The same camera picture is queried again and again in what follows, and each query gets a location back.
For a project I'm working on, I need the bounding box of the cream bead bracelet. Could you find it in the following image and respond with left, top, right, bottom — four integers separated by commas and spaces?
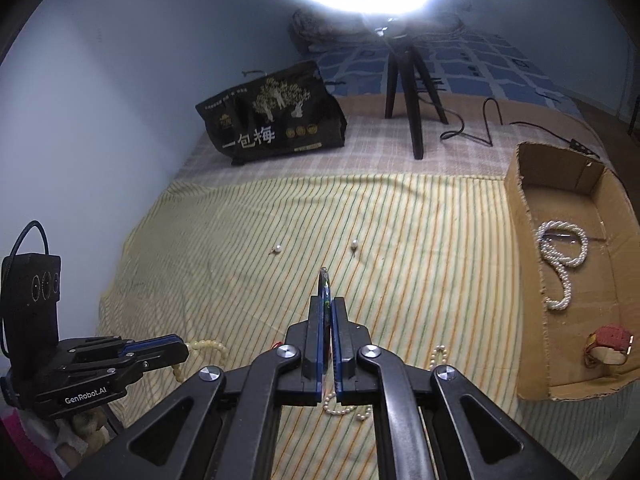
170, 339, 229, 384

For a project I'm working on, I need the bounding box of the thin bangle ring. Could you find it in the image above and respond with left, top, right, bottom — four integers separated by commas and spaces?
316, 266, 332, 311

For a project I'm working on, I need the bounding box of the small pearl necklace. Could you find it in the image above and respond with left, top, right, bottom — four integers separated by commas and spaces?
320, 343, 449, 422

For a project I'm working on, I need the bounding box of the yellow striped cloth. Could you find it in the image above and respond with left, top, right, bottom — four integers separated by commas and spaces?
99, 174, 598, 477

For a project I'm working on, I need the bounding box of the black snack bag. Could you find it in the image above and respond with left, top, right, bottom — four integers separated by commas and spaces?
195, 61, 347, 166

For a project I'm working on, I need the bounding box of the checkered bed sheet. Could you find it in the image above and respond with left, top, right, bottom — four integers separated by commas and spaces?
177, 94, 608, 188

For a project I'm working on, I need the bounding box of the cardboard tray box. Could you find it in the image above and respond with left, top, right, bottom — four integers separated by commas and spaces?
504, 142, 639, 401

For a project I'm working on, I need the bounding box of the black tripod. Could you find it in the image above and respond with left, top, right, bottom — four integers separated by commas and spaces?
375, 20, 448, 160

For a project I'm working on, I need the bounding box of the blue patterned blanket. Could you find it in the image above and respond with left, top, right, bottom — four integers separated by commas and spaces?
307, 32, 573, 110

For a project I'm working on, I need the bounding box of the long pearl necklace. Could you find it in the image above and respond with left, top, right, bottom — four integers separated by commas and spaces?
534, 219, 590, 312

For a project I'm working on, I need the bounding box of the black power cable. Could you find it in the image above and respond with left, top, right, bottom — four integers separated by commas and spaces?
439, 96, 601, 162

